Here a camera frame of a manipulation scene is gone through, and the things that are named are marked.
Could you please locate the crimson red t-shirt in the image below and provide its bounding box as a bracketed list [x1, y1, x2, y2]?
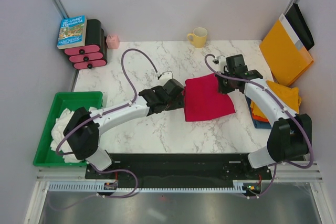
[184, 73, 236, 122]

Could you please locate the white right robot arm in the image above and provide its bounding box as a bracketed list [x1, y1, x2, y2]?
[213, 55, 313, 179]

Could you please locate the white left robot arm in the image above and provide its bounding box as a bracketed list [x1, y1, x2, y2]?
[64, 79, 184, 178]

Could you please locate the folded blue t-shirt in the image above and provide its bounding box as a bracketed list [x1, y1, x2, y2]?
[245, 97, 271, 130]

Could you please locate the yellow ceramic mug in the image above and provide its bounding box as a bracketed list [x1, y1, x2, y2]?
[187, 27, 208, 48]

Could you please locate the folded mustard yellow t-shirt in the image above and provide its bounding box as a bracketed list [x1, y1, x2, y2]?
[250, 80, 302, 117]

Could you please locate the orange padded envelope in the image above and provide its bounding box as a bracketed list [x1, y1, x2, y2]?
[259, 14, 314, 86]

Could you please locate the small pink box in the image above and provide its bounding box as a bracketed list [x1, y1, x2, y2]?
[106, 35, 120, 49]

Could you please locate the black pink drawer organizer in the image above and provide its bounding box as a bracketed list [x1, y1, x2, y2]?
[64, 19, 108, 70]

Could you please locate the black folder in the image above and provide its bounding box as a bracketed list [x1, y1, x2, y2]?
[285, 3, 314, 50]

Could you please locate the white crumpled t-shirt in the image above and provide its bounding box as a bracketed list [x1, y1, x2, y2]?
[50, 107, 99, 163]

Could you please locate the blue treehouse paperback book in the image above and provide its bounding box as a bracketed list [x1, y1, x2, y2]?
[57, 16, 87, 50]

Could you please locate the green plastic tray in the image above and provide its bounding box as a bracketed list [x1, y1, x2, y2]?
[33, 91, 103, 167]

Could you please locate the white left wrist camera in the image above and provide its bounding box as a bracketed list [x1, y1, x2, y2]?
[158, 71, 173, 81]

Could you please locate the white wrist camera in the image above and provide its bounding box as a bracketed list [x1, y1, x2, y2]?
[158, 71, 173, 81]
[213, 55, 226, 65]

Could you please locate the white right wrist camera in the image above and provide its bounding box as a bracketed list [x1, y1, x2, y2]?
[213, 55, 226, 65]

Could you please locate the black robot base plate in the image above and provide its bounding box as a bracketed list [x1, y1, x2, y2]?
[85, 153, 271, 188]

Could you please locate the aluminium frame rail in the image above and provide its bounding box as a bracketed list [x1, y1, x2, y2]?
[36, 163, 323, 183]

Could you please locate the white slotted cable duct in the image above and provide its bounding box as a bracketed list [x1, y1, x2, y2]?
[48, 180, 246, 194]

